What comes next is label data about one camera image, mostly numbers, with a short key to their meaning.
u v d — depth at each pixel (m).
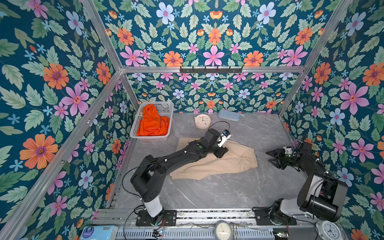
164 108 1.18
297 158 0.66
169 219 0.73
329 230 0.68
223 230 0.67
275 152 0.79
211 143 0.67
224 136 0.73
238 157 0.93
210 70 0.92
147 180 0.45
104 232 0.66
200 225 0.73
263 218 0.73
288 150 0.82
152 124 1.03
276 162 0.79
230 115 1.19
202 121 1.11
